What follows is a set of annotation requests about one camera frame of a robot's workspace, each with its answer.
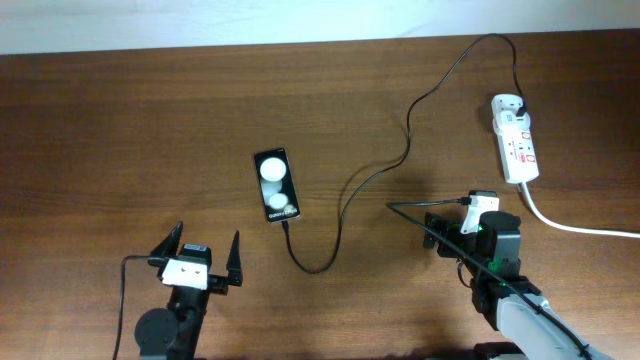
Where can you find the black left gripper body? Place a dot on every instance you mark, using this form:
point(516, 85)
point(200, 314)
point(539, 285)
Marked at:
point(190, 298)

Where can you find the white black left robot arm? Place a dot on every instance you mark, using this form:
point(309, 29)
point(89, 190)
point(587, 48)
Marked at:
point(172, 332)

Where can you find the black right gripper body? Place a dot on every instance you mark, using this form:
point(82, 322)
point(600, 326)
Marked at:
point(454, 243)

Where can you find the white power strip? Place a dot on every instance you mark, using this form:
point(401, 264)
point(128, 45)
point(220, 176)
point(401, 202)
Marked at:
point(517, 154)

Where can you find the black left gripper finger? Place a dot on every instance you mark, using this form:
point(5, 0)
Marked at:
point(167, 248)
point(234, 266)

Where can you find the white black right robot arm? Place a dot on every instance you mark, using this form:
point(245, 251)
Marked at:
point(508, 300)

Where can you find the black flip smartphone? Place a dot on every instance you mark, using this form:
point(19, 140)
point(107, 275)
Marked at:
point(279, 197)

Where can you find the black USB charger plug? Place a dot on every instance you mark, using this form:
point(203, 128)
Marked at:
point(522, 110)

